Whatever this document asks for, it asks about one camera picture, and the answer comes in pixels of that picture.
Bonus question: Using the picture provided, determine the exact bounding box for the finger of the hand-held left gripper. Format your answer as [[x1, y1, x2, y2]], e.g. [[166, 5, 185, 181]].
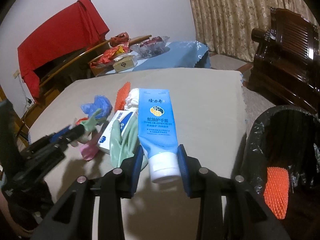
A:
[[31, 127, 73, 151], [60, 125, 85, 145]]

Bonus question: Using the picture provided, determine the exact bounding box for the grey table cloth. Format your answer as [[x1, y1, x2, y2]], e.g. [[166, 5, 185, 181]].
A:
[[29, 69, 247, 240]]

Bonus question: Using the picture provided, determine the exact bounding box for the black television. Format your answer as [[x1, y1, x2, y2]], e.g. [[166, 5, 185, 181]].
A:
[[34, 52, 85, 81]]

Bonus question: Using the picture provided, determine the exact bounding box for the blue plastic bag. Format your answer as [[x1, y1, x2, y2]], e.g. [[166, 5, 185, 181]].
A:
[[80, 95, 113, 120]]

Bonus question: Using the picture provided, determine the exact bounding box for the black trash bin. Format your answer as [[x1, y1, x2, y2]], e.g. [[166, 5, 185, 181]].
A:
[[244, 105, 320, 240]]

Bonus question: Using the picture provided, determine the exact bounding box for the dark wooden armchair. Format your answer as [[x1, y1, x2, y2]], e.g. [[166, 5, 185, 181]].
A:
[[246, 7, 320, 113]]

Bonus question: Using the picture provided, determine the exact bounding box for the red plastic bag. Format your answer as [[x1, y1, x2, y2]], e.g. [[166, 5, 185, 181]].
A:
[[110, 32, 131, 47]]

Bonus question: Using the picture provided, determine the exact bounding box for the blue tablecloth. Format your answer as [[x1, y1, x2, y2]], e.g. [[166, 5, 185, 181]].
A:
[[132, 41, 211, 72]]

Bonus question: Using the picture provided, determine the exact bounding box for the red cloth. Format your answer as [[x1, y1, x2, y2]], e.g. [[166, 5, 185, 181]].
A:
[[17, 0, 110, 103]]

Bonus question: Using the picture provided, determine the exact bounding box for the clear bag of red snacks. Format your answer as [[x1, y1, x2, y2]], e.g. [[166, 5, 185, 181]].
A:
[[130, 35, 171, 60]]

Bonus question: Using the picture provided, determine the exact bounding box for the red patterned snack bag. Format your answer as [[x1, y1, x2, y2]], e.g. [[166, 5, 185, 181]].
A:
[[89, 44, 128, 68]]

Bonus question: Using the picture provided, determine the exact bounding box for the green rubber glove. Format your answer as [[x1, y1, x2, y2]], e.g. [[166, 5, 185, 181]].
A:
[[82, 108, 108, 133], [109, 116, 148, 173]]

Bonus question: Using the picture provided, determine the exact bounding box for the black bin liner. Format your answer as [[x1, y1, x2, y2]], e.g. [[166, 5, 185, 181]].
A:
[[254, 109, 320, 205]]

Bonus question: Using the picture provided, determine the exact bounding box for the blue hand cream tube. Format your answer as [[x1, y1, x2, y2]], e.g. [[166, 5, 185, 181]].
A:
[[137, 88, 181, 183]]

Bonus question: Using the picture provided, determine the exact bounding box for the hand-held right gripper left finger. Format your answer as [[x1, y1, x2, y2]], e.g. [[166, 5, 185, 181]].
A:
[[32, 145, 144, 240]]

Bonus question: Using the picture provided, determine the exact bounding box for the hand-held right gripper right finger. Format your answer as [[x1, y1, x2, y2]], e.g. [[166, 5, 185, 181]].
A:
[[177, 144, 293, 240]]

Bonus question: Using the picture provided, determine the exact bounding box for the wooden television cabinet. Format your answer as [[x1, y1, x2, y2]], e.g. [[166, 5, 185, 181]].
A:
[[21, 34, 152, 140]]

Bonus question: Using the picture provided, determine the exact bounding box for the white and blue carton box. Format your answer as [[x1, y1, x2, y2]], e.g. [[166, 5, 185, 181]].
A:
[[96, 110, 139, 155]]

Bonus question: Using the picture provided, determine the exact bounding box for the orange spiky brush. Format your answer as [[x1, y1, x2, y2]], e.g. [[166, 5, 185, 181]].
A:
[[264, 166, 290, 220], [114, 81, 132, 112]]

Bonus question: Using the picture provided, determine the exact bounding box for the beige tissue box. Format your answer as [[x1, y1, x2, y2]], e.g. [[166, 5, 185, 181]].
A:
[[112, 54, 138, 73]]

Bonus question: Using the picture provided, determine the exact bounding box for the beige patterned curtain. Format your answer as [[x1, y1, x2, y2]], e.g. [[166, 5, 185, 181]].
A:
[[186, 0, 316, 63]]

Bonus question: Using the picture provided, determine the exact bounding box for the red dried fruit pile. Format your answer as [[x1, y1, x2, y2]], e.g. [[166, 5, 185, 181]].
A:
[[140, 37, 163, 48]]

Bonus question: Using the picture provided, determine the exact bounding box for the white tissue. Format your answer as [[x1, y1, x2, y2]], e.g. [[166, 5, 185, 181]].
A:
[[124, 88, 140, 112]]

